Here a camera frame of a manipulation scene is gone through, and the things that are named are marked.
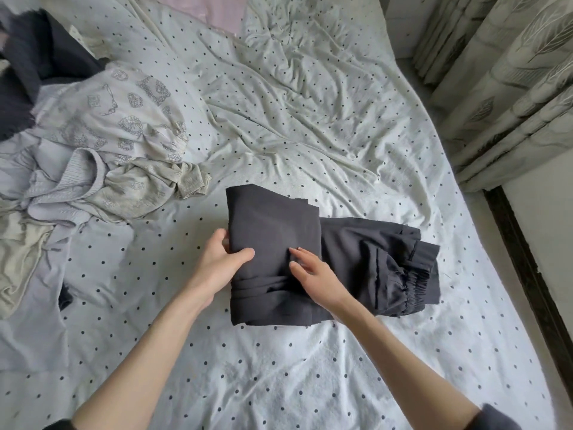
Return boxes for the person's left hand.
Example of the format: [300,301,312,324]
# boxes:
[183,227,257,310]

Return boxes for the person's right hand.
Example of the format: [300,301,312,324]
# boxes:
[287,246,359,323]

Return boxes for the black garment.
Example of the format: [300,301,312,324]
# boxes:
[224,183,442,328]

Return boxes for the cream patterned pyjama top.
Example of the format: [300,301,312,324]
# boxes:
[31,62,213,225]

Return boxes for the light grey smocked garment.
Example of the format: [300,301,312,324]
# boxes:
[0,130,110,373]

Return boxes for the cream polka dot trousers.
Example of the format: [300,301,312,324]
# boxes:
[0,210,55,321]

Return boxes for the dark denim jeans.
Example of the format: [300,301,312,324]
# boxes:
[0,8,104,144]

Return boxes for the person's left forearm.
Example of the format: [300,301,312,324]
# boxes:
[72,291,216,430]

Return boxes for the person's right forearm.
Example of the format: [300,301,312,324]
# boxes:
[338,304,485,430]

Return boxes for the white dotted bed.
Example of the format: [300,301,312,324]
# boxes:
[0,0,560,430]

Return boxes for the person's black right sleeve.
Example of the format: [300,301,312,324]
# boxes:
[466,403,522,430]

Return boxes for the striped beige curtain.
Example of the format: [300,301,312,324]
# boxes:
[412,0,573,194]

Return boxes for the white bedside cabinet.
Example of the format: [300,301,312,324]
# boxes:
[385,0,440,59]

